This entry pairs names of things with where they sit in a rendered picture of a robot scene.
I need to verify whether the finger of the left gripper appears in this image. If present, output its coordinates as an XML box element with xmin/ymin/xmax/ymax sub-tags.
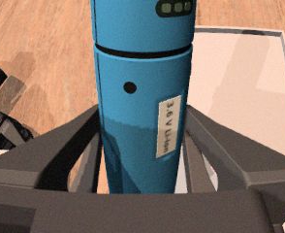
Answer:
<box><xmin>1</xmin><ymin>121</ymin><xmax>34</xmax><ymax>146</ymax></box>

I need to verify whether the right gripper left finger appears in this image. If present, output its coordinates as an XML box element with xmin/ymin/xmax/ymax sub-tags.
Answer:
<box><xmin>0</xmin><ymin>104</ymin><xmax>103</xmax><ymax>193</ymax></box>

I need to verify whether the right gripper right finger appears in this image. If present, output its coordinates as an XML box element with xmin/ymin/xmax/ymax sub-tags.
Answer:
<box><xmin>182</xmin><ymin>104</ymin><xmax>285</xmax><ymax>226</ymax></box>

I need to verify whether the blue screwdriver barrel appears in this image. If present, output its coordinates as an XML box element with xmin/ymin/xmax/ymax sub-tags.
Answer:
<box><xmin>90</xmin><ymin>0</ymin><xmax>197</xmax><ymax>194</ymax></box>

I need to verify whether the shallow grey rectangular tray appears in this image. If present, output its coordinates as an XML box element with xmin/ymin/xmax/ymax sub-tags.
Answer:
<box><xmin>187</xmin><ymin>25</ymin><xmax>285</xmax><ymax>155</ymax></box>

